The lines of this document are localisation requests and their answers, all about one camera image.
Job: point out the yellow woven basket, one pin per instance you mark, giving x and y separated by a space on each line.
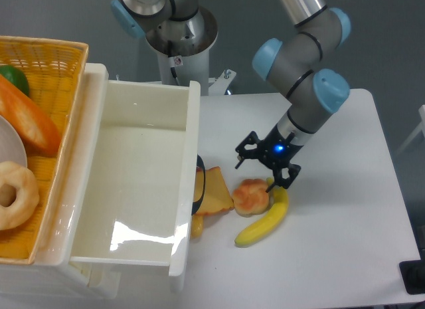
54 69

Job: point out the white furniture leg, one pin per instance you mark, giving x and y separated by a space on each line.
414 137

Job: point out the round swirl bread roll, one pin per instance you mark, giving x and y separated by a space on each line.
251 197

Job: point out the white open plastic drawer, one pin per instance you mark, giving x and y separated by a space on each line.
138 200

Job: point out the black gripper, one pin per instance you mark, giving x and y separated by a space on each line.
275 152

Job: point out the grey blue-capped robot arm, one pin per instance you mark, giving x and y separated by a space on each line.
181 32

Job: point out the yellow banana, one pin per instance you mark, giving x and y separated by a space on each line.
271 218

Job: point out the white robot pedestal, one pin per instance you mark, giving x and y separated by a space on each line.
180 70

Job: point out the black device at table edge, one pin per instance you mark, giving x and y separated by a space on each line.
412 272

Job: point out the pale ring donut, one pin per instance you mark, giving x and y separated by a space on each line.
19 194

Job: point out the orange baguette loaf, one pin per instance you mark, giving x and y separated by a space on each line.
34 126

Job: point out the toasted bread slice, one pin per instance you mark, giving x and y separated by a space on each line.
217 197

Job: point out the white plate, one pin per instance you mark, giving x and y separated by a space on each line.
11 145

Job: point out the green round fruit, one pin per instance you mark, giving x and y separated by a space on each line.
16 77

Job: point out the black drawer handle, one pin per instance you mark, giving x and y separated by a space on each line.
200 185

